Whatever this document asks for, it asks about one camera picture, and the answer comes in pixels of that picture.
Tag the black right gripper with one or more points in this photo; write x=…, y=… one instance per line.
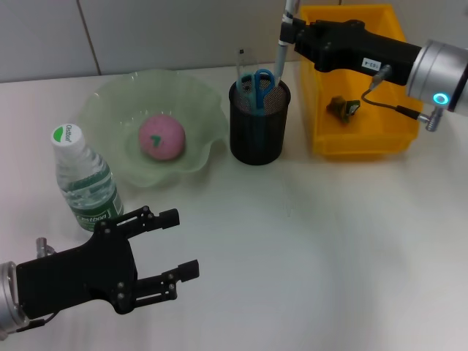
x=365, y=47

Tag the green glass fruit plate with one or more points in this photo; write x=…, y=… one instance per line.
x=109, y=109

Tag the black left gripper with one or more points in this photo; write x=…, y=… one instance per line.
x=77, y=274

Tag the clear water bottle green label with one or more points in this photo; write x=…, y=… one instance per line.
x=87, y=183

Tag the blue scissors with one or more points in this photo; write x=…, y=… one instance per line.
x=261, y=87

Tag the yellow plastic bin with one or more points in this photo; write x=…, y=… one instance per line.
x=365, y=139

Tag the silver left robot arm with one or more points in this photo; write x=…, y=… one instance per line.
x=9, y=296

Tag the transparent plastic ruler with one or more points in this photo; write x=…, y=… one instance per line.
x=242, y=66

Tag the pink toy peach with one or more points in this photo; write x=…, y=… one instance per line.
x=162, y=137

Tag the silver pen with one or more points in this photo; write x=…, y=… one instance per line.
x=281, y=58

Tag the green plastic wrapper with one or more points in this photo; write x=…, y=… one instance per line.
x=340, y=108

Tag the black mesh pen holder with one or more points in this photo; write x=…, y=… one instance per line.
x=257, y=135

